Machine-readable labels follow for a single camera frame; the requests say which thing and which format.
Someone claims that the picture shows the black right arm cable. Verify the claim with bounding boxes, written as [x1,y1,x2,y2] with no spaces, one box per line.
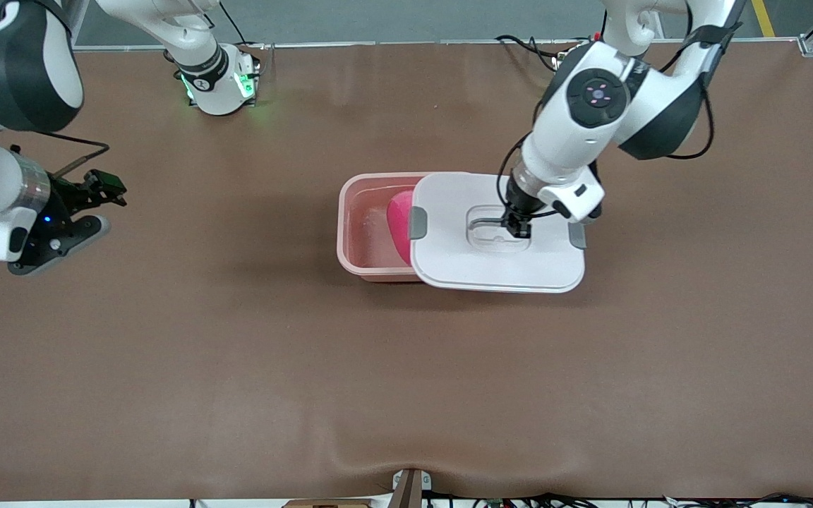
[11,131,112,179]

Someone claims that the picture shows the thin black base cable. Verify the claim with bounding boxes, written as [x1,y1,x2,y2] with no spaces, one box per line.
[219,0,256,47]

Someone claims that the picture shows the pink translucent plastic box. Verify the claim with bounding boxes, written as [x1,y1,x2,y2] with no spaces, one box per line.
[337,173,430,284]

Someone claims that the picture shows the grey bracket with brown bar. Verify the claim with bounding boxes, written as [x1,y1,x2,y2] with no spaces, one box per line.
[390,468,433,508]

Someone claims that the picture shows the brown table mat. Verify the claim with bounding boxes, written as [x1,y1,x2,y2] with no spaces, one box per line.
[0,39,813,503]

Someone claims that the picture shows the white box lid grey latches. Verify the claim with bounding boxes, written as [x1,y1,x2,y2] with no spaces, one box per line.
[409,171,587,295]

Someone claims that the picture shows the black base cables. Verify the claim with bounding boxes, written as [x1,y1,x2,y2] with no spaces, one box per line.
[495,34,564,71]

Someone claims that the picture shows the pink plush toy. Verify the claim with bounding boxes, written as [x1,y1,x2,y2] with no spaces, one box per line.
[386,188,416,268]

